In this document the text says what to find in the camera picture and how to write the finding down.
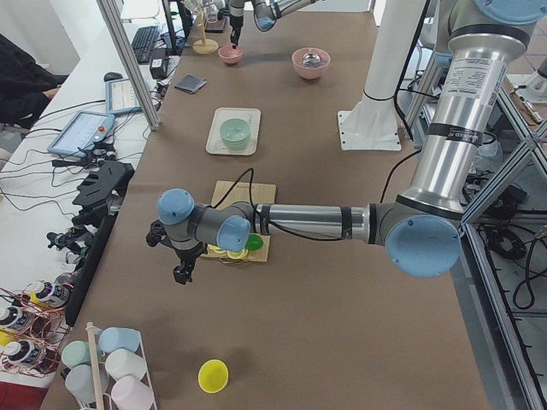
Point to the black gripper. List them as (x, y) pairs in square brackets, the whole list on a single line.
[(186, 255), (234, 26)]

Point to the small pink bowl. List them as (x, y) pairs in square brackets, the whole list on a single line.
[(230, 55)]

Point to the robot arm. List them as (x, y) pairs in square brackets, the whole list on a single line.
[(476, 40), (265, 14)]

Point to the large pink bowl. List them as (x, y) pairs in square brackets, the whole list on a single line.
[(309, 73)]

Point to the green bowl stack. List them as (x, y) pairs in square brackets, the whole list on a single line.
[(235, 133)]

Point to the wooden mug tree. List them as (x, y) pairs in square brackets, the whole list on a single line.
[(201, 12)]

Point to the grey folded cloth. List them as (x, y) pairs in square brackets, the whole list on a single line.
[(190, 84)]

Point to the green toy lime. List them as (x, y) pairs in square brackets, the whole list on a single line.
[(254, 242)]

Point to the metal ice scoop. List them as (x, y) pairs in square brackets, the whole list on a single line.
[(312, 60)]

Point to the black keyboard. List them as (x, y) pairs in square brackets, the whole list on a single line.
[(143, 43)]

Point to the light blue cup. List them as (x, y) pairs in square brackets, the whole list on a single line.
[(114, 338)]

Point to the yellow plastic cup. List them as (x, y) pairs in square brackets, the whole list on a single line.
[(213, 376)]

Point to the white cup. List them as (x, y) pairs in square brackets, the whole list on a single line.
[(122, 363)]

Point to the black tool holder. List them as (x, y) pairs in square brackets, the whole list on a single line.
[(88, 236)]

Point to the cream serving tray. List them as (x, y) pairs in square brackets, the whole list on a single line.
[(214, 145)]

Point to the pale pink cup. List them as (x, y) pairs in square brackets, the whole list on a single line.
[(129, 393)]

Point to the mint green cup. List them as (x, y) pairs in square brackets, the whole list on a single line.
[(76, 353)]

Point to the grey cup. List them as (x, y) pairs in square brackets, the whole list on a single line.
[(79, 382)]

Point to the paint bottle rack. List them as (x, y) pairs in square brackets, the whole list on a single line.
[(33, 328)]

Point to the upper teach pendant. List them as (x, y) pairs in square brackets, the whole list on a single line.
[(81, 133)]

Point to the aluminium frame post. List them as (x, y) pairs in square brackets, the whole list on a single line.
[(111, 17)]

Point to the white wire cup rack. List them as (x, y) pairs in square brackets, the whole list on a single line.
[(103, 383)]

